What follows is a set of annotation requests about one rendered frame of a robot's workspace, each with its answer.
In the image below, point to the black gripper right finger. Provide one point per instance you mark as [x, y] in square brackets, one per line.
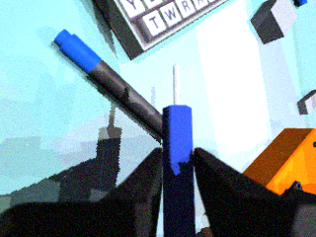
[235, 205]

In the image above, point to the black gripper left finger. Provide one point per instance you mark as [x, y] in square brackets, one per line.
[131, 209]

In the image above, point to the grey keyboard with white letter keys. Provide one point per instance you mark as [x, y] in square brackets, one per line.
[140, 25]

